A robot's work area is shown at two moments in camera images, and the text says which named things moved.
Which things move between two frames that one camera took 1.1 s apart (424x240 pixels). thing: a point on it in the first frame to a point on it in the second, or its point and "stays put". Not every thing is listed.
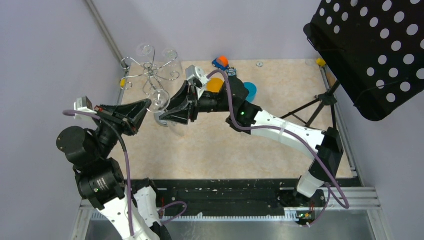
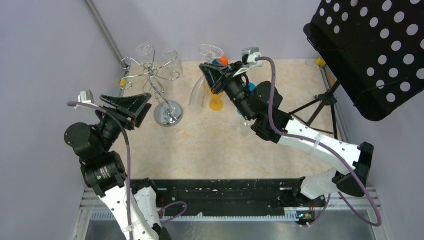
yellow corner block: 320,62 stays put
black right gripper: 179,108 to 220,77
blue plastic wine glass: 252,90 stays put
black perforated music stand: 374,49 stays put
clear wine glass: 160,100 to 199,97
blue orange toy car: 222,62 stays put
